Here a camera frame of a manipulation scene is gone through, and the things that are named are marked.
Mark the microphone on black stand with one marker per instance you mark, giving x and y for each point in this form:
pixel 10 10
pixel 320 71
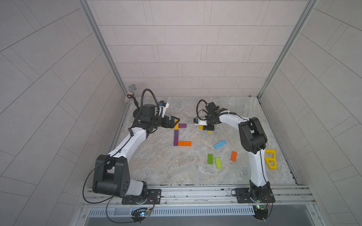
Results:
pixel 130 96

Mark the light blue block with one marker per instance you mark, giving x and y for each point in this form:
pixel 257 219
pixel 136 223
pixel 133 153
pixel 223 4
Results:
pixel 220 144

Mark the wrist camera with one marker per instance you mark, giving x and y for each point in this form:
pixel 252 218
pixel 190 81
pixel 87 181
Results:
pixel 198 121
pixel 163 105

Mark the amber yellow long block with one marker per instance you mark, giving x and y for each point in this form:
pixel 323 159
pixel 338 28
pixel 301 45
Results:
pixel 176 124

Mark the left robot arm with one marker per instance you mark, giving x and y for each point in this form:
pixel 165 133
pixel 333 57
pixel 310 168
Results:
pixel 111 174

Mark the right circuit board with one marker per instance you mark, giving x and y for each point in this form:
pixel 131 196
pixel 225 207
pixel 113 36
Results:
pixel 261 212

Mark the yellow triangle frame piece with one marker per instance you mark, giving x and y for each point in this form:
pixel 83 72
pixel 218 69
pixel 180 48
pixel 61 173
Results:
pixel 270 158

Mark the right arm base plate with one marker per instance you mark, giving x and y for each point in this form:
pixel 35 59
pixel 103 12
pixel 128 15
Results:
pixel 254 195

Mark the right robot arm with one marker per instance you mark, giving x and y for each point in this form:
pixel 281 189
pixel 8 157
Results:
pixel 252 138

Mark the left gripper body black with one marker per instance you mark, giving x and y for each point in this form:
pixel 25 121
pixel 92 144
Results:
pixel 156 122

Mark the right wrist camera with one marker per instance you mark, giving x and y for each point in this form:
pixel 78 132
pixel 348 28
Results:
pixel 198 121

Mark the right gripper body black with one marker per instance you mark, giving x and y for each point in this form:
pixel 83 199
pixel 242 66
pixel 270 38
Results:
pixel 211 122

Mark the circuit board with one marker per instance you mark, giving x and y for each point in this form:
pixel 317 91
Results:
pixel 140 214
pixel 261 212

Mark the red orange block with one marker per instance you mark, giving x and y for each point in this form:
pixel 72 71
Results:
pixel 234 156

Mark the aluminium rail frame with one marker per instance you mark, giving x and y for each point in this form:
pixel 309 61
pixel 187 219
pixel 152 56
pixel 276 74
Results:
pixel 207 195

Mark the left circuit board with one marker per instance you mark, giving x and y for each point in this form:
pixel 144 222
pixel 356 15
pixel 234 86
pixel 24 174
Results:
pixel 140 214

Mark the lime green block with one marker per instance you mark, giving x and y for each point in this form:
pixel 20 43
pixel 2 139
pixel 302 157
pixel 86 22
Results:
pixel 218 163

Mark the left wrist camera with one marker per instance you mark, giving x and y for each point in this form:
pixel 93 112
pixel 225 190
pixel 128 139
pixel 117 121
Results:
pixel 163 105

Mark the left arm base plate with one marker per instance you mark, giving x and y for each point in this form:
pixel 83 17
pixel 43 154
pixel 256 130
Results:
pixel 153 196

